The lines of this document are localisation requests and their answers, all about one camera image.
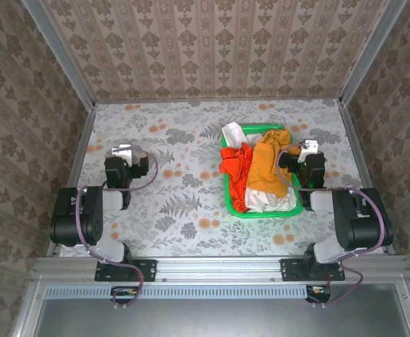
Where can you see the orange-yellow printed t-shirt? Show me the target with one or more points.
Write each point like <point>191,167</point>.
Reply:
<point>264,168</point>

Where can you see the green plastic basket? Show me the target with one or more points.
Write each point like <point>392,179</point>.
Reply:
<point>271,214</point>

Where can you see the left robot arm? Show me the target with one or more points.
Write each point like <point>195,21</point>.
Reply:
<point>75,217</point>

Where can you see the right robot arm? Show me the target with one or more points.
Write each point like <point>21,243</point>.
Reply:
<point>352,224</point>

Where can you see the white t-shirt black print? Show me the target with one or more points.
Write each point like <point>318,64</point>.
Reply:
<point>271,201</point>

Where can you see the red-orange t-shirt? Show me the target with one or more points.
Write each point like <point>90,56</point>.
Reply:
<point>238,165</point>

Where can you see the plain white t-shirt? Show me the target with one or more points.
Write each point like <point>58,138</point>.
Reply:
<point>233,135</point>

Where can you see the grey metal panel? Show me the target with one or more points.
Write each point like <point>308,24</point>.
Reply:
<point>219,319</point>

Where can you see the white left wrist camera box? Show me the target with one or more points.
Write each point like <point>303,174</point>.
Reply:
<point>122,152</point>

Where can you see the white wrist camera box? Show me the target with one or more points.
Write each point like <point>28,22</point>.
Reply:
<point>310,145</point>
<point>122,152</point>

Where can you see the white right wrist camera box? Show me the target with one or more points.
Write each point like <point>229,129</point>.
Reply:
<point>310,145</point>

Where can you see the aluminium table side rail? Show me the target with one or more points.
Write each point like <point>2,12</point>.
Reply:
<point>360,158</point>
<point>85,133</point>

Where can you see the thin aluminium table rail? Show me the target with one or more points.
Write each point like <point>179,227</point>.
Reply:
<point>208,100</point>

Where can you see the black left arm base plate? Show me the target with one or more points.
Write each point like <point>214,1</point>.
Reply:
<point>148,270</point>

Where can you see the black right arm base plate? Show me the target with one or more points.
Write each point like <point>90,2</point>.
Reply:
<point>289,270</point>

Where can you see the aluminium mounting rail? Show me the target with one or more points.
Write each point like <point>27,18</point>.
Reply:
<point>219,268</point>

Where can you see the aluminium frame post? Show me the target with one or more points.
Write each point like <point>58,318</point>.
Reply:
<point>373,52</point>
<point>59,52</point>

